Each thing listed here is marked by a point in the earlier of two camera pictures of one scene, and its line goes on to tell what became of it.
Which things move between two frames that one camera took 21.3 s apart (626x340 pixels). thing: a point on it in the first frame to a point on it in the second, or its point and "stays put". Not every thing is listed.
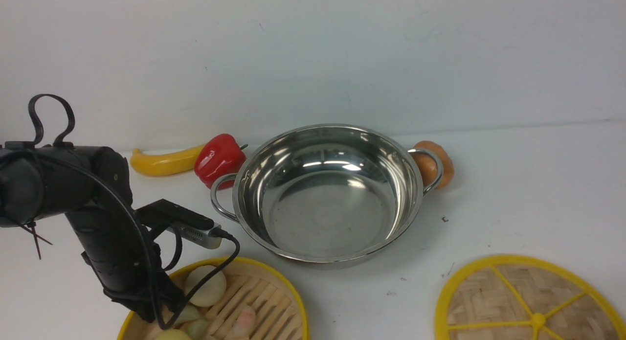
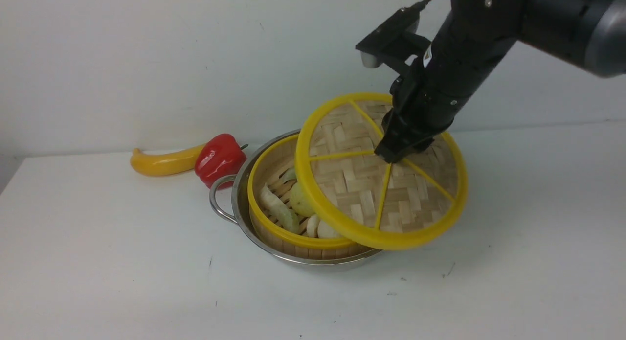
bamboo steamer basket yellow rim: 230,298 to 276,158
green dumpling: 188,313 to 286,216
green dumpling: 198,329 to 289,174
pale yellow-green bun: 173,334 to 301,203
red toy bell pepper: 218,155 stays put
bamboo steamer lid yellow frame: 516,298 to 366,198
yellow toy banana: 151,165 stays put
